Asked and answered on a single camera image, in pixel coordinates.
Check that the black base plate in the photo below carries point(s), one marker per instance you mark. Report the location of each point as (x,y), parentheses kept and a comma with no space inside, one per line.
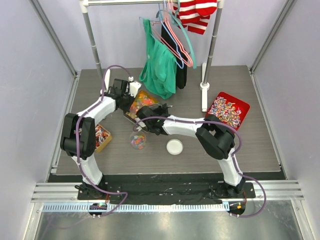
(182,184)

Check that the gold tin lollipops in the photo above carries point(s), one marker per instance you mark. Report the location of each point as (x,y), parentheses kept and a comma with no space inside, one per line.
(103,138)

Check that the blue clothes hanger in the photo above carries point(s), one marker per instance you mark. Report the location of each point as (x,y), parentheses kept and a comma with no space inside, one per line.
(153,29)

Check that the red white striped shirt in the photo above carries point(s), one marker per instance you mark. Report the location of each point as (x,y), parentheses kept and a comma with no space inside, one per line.
(195,15)

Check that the white rack foot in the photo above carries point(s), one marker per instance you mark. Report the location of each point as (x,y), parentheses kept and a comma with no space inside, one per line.
(106,80)
(204,87)

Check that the clear plastic jar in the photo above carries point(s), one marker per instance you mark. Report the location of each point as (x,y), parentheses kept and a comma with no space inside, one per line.
(138,140)

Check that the silver rack pole right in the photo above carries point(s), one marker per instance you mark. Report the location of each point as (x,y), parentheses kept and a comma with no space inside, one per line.
(220,5)

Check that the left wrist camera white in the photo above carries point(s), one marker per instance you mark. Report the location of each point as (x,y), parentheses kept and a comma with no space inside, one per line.
(134,86)

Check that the rack top bar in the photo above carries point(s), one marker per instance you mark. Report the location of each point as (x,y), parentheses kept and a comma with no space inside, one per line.
(150,2)

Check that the white jar lid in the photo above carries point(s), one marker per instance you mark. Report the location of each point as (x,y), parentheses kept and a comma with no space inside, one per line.
(174,147)

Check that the white slotted cable duct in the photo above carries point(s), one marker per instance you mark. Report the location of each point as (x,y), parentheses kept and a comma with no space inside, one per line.
(98,207)

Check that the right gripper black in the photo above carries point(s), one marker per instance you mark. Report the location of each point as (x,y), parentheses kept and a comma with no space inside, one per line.
(162,109)

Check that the silver rack pole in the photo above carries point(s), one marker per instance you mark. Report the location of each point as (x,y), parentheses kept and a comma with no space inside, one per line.
(220,5)
(84,9)

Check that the white rack foot right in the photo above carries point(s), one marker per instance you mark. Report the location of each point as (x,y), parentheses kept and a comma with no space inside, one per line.
(204,87)

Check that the teal clothes hanger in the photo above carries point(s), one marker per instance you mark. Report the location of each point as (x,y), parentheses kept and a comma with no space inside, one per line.
(185,37)

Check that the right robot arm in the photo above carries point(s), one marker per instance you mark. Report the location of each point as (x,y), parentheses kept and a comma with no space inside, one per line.
(216,137)

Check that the aluminium frame post left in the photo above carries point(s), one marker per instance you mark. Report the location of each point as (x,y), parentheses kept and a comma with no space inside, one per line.
(53,36)

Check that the aluminium frame post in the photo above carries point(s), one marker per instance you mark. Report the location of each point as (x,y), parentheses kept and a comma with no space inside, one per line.
(284,12)
(53,36)

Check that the red box swirl lollipops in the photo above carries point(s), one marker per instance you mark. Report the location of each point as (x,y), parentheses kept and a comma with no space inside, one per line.
(229,109)

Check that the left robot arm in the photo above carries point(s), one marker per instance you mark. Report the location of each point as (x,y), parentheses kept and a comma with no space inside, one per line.
(78,138)

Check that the white rack foot left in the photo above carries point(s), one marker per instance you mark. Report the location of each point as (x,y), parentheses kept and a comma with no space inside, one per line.
(106,80)

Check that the gold tin star candies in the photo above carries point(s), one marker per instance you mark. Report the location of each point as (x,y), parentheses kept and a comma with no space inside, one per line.
(142,99)

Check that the pink clothes hanger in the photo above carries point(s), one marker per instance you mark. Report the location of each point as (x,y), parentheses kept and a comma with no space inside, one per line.
(175,45)

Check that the black hanging garment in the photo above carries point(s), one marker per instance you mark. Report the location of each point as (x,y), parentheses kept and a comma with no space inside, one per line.
(181,73)

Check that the green t-shirt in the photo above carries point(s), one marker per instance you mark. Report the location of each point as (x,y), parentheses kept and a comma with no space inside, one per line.
(159,72)

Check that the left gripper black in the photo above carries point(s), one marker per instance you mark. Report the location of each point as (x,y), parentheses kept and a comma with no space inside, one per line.
(127,108)

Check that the silver rack pole left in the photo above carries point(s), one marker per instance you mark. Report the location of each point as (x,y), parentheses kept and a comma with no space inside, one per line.
(84,9)

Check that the aluminium frame post right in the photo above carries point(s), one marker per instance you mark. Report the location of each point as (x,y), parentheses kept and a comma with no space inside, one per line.
(284,12)

